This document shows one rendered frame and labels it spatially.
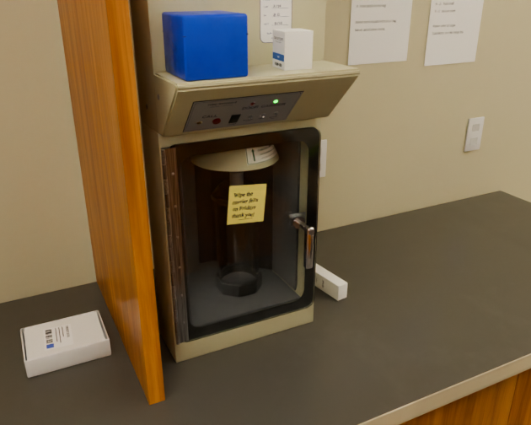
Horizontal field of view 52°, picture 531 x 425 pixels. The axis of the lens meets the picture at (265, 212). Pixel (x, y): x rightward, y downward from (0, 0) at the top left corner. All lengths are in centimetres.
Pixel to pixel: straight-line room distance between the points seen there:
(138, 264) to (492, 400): 82
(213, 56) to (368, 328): 70
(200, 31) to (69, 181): 67
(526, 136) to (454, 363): 121
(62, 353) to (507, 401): 95
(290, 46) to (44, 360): 74
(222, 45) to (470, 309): 86
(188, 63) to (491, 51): 133
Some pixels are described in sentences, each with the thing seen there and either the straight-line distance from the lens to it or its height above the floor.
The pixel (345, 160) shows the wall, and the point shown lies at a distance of 167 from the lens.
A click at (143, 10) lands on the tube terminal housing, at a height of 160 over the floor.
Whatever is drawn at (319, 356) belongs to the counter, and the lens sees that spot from 115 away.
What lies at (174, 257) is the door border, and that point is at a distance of 100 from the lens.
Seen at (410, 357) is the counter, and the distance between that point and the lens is 118.
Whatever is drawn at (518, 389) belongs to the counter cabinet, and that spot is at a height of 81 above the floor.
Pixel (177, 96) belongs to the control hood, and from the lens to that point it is 81.
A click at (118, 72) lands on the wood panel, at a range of 80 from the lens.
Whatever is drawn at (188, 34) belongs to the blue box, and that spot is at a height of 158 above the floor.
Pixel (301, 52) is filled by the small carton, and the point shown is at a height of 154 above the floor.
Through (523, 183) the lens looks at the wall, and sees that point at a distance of 230.
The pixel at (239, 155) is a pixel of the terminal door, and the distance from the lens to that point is 98.
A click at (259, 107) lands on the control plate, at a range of 91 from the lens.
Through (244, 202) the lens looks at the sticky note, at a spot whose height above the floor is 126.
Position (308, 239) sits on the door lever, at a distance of 105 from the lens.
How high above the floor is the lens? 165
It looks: 23 degrees down
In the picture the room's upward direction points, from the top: straight up
